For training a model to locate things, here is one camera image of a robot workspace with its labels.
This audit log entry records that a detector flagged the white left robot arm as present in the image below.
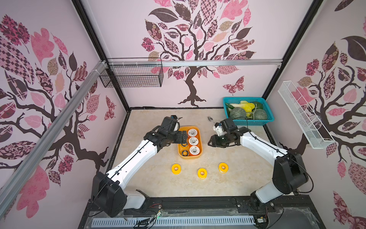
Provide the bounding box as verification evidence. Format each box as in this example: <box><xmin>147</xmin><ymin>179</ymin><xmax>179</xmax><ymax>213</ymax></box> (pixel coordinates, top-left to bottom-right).
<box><xmin>91</xmin><ymin>115</ymin><xmax>188</xmax><ymax>217</ymax></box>

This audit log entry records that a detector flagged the yellow toy corn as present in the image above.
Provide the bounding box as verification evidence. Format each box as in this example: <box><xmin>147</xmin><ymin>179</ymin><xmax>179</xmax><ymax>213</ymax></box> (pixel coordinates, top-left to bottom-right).
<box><xmin>231</xmin><ymin>101</ymin><xmax>255</xmax><ymax>117</ymax></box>

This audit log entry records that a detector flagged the green melon right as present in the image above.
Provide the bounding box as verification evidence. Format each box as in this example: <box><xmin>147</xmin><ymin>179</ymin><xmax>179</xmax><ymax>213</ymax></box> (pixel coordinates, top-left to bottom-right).
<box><xmin>253</xmin><ymin>109</ymin><xmax>268</xmax><ymax>120</ymax></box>

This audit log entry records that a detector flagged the green melon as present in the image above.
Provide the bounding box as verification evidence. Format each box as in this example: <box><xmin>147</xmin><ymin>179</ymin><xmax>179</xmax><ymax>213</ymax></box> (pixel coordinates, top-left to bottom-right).
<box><xmin>253</xmin><ymin>109</ymin><xmax>268</xmax><ymax>120</ymax></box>
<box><xmin>229</xmin><ymin>107</ymin><xmax>247</xmax><ymax>120</ymax></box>

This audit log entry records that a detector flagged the white slotted cable duct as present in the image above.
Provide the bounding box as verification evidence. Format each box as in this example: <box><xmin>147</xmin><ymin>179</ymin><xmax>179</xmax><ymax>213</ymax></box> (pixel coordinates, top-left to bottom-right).
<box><xmin>90</xmin><ymin>216</ymin><xmax>255</xmax><ymax>229</ymax></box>

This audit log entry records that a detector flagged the orange tape roll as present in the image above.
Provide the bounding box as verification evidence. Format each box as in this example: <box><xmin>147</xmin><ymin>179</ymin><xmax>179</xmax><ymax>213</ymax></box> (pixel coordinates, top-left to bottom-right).
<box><xmin>189</xmin><ymin>146</ymin><xmax>201</xmax><ymax>156</ymax></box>
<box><xmin>187</xmin><ymin>128</ymin><xmax>198</xmax><ymax>137</ymax></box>

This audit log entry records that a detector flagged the aluminium rail left wall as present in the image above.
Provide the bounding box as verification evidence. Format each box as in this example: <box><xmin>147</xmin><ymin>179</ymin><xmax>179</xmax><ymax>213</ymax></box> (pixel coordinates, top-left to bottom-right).
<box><xmin>0</xmin><ymin>60</ymin><xmax>108</xmax><ymax>218</ymax></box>

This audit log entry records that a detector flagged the black wire wall basket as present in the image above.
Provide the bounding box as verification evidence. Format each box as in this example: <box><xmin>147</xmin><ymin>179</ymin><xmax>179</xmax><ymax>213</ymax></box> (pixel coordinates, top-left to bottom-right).
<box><xmin>100</xmin><ymin>57</ymin><xmax>164</xmax><ymax>88</ymax></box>

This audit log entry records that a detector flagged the aluminium rail back wall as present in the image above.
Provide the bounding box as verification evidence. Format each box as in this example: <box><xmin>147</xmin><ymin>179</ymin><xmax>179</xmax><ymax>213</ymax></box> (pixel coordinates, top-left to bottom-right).
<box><xmin>108</xmin><ymin>58</ymin><xmax>283</xmax><ymax>67</ymax></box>

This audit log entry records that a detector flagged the orange tape roll mid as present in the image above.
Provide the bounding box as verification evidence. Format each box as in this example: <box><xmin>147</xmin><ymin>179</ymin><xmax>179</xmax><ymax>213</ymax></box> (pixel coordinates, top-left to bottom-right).
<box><xmin>188</xmin><ymin>137</ymin><xmax>199</xmax><ymax>146</ymax></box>

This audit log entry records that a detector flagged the white wire wall shelf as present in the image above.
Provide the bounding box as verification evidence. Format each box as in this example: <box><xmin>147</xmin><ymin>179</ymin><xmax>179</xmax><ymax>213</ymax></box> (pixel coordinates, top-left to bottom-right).
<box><xmin>278</xmin><ymin>81</ymin><xmax>336</xmax><ymax>149</ymax></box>

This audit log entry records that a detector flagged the teal plastic basket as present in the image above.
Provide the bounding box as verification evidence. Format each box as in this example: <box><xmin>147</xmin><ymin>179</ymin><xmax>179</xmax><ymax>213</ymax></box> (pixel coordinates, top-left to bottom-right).
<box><xmin>223</xmin><ymin>97</ymin><xmax>275</xmax><ymax>126</ymax></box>

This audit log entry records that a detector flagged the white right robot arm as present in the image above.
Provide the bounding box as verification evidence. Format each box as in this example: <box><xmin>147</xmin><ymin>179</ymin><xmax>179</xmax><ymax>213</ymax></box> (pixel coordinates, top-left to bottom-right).
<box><xmin>208</xmin><ymin>118</ymin><xmax>312</xmax><ymax>209</ymax></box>

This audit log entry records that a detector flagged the black base frame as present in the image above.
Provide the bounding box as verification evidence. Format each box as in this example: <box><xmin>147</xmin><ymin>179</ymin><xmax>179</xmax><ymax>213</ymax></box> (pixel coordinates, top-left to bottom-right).
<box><xmin>78</xmin><ymin>195</ymin><xmax>325</xmax><ymax>229</ymax></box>

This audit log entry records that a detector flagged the green melon left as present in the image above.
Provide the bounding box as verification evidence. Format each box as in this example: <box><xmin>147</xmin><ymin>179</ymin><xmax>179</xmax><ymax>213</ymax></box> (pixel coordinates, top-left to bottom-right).
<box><xmin>229</xmin><ymin>107</ymin><xmax>247</xmax><ymax>120</ymax></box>

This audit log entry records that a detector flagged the yellow plastic storage box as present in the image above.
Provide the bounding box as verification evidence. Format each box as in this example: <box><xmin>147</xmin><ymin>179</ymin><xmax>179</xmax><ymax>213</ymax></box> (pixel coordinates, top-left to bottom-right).
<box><xmin>177</xmin><ymin>126</ymin><xmax>204</xmax><ymax>160</ymax></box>

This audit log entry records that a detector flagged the aluminium rail wall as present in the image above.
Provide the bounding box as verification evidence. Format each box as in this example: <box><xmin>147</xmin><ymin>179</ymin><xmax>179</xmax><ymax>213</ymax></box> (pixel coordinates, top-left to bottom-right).
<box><xmin>108</xmin><ymin>58</ymin><xmax>283</xmax><ymax>67</ymax></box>
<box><xmin>0</xmin><ymin>60</ymin><xmax>108</xmax><ymax>218</ymax></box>

